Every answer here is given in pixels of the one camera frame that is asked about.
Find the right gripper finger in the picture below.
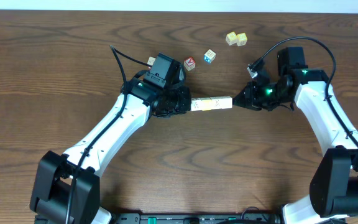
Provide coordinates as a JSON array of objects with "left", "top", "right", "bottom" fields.
[
  {"left": 232, "top": 99, "right": 260, "bottom": 111},
  {"left": 233, "top": 86, "right": 252, "bottom": 101}
]

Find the wooden block with M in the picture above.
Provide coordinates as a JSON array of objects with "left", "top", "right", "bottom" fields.
[{"left": 219, "top": 96, "right": 232, "bottom": 109}]

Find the wooden A block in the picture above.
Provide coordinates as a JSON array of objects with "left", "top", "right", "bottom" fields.
[{"left": 191, "top": 98, "right": 203, "bottom": 111}]

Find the yellow top block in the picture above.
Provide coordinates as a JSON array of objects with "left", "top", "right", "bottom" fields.
[{"left": 200, "top": 98, "right": 213, "bottom": 111}]

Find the yellow block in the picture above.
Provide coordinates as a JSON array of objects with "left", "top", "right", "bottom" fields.
[
  {"left": 237, "top": 32, "right": 248, "bottom": 47},
  {"left": 200, "top": 98, "right": 213, "bottom": 111},
  {"left": 226, "top": 32, "right": 238, "bottom": 45}
]

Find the wooden block with figure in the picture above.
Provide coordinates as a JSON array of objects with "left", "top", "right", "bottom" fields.
[{"left": 211, "top": 97, "right": 222, "bottom": 110}]

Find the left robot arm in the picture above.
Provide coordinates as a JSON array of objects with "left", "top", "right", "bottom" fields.
[{"left": 29, "top": 54, "right": 191, "bottom": 224}]

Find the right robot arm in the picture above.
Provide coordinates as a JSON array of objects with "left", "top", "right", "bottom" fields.
[{"left": 233, "top": 47, "right": 358, "bottom": 223}]

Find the red A letter block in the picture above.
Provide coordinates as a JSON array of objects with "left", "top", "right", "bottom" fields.
[{"left": 184, "top": 57, "right": 196, "bottom": 71}]

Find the red sided block far left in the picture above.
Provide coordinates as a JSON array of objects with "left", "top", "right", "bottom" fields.
[{"left": 147, "top": 57, "right": 156, "bottom": 69}]

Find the blue sided letter block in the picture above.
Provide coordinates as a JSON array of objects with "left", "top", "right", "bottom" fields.
[{"left": 204, "top": 49, "right": 216, "bottom": 63}]

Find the yellow block far right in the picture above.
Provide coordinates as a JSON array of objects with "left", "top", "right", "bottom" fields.
[{"left": 237, "top": 32, "right": 248, "bottom": 47}]

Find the yellow block far left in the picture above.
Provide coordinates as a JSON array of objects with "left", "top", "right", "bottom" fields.
[{"left": 226, "top": 32, "right": 238, "bottom": 45}]

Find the right black cable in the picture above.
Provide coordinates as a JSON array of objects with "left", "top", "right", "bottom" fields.
[{"left": 252, "top": 36, "right": 358, "bottom": 181}]

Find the black cable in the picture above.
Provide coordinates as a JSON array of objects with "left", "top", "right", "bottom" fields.
[
  {"left": 252, "top": 36, "right": 358, "bottom": 181},
  {"left": 64, "top": 44, "right": 155, "bottom": 224}
]

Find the left black cable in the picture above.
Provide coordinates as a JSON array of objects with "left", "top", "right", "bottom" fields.
[{"left": 64, "top": 44, "right": 155, "bottom": 224}]

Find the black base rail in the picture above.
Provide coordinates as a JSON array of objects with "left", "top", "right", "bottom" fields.
[{"left": 109, "top": 213, "right": 283, "bottom": 224}]

